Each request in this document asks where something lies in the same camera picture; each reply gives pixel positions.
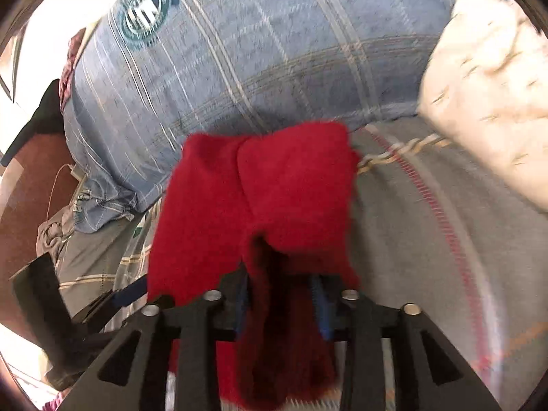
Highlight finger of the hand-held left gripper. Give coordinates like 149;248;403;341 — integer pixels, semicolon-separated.
73;278;149;335

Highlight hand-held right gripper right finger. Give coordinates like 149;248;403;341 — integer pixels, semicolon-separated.
310;275;501;411

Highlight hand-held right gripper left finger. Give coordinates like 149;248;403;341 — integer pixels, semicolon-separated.
55;272;252;411

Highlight black cloth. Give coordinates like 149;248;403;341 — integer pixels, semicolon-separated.
0;79;66;166

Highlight cream printed pillow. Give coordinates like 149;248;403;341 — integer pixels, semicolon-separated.
417;0;548;214

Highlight person's pink clothing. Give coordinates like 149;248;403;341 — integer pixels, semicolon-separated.
42;387;73;411

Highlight blue plaid quilt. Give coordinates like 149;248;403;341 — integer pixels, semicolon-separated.
62;0;514;234

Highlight grey plaid bed sheet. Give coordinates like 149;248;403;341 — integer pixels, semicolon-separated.
36;117;548;411

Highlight thin white cable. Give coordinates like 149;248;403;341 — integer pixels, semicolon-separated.
46;163;86;224

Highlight brown wooden headboard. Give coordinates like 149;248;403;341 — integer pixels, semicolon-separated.
0;133;86;340

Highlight red patterned cloth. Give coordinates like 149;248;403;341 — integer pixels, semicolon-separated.
59;29;89;112

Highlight red small pants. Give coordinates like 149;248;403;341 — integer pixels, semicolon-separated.
148;121;361;410

